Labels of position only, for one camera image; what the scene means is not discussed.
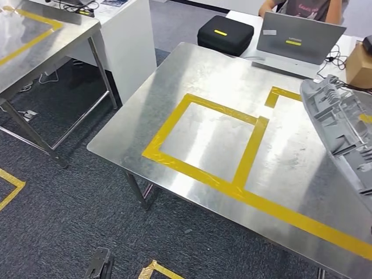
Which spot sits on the grey plastic wheel hubcap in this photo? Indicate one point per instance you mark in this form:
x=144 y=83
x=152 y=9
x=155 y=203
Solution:
x=334 y=127

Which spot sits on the steel workbench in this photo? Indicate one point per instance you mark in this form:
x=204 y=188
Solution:
x=203 y=77

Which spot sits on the yellow workbench tape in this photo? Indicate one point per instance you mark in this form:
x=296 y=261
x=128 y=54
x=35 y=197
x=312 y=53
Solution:
x=250 y=154

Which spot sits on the black zip case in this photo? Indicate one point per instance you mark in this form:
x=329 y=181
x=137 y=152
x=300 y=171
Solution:
x=223 y=42

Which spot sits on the white desk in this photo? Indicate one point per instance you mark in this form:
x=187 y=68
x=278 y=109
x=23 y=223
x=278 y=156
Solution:
x=350 y=40
x=130 y=46

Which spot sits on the printed paper sheet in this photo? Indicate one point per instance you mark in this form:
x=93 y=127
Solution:
x=115 y=2

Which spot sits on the grey laptop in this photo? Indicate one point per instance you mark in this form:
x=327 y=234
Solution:
x=299 y=34

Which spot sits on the person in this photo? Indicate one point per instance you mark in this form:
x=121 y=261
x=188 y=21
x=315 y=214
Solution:
x=308 y=9

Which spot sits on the steel table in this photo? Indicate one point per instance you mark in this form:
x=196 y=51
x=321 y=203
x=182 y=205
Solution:
x=43 y=50

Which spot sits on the yellow table tape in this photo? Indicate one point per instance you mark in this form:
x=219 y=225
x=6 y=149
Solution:
x=29 y=44

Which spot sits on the cardboard box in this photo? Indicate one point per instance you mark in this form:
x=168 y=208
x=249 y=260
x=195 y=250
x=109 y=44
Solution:
x=360 y=65

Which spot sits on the black object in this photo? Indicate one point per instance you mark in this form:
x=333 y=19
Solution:
x=367 y=44

